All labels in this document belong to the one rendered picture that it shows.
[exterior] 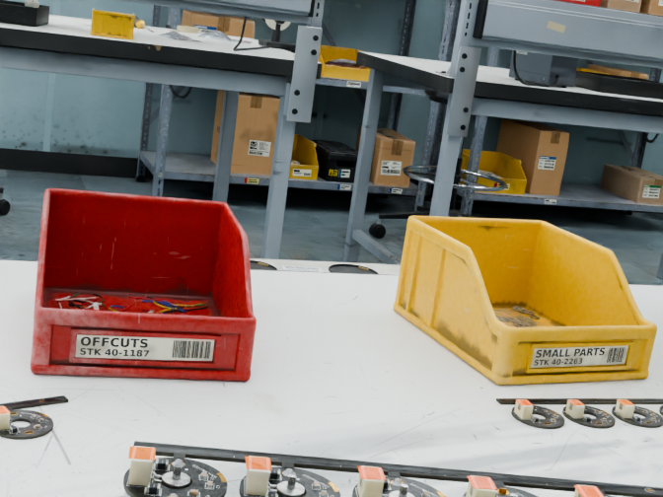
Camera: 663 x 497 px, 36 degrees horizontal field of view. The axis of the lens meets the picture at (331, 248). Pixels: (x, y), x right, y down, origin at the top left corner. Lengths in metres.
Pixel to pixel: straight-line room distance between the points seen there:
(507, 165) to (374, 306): 4.40
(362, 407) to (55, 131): 4.20
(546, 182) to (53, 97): 2.26
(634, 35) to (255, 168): 1.93
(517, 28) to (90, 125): 2.37
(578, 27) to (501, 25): 0.23
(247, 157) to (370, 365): 3.84
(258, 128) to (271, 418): 3.91
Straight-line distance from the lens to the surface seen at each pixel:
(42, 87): 4.61
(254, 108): 4.32
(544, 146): 4.89
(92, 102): 4.63
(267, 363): 0.51
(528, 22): 2.80
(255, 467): 0.25
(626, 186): 5.28
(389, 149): 4.50
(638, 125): 3.11
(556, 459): 0.46
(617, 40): 2.95
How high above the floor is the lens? 0.93
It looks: 14 degrees down
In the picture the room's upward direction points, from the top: 8 degrees clockwise
